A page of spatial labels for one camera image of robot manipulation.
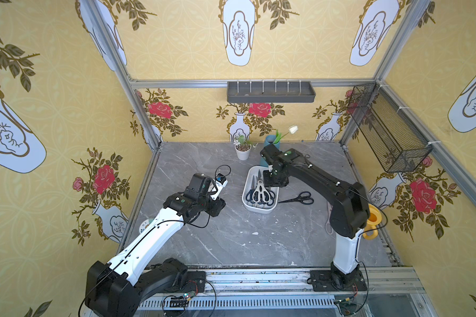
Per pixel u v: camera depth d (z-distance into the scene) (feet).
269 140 3.17
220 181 2.30
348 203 1.56
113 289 1.24
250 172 3.29
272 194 3.17
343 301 2.35
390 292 2.40
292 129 2.95
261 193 3.05
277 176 2.42
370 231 1.72
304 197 3.20
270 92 3.02
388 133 2.57
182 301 2.33
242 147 3.59
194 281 2.40
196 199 1.95
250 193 3.18
